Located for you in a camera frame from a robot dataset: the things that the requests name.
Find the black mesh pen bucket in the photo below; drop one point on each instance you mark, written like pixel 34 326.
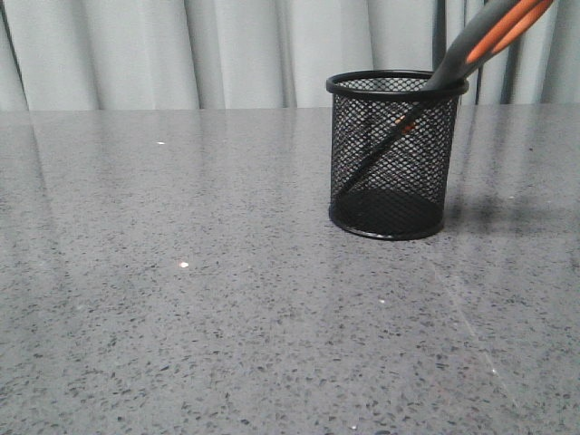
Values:
pixel 390 156

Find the grey orange handled scissors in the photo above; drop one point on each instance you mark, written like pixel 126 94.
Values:
pixel 495 27

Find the grey pleated curtain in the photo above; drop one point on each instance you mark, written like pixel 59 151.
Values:
pixel 173 55

